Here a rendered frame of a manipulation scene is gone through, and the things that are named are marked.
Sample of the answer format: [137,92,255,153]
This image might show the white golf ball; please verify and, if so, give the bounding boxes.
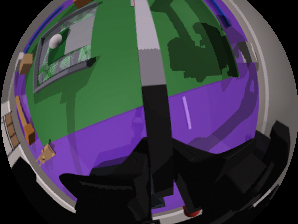
[49,34,63,48]

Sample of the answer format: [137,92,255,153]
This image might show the green flat mat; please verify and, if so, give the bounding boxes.
[25,0,233,145]

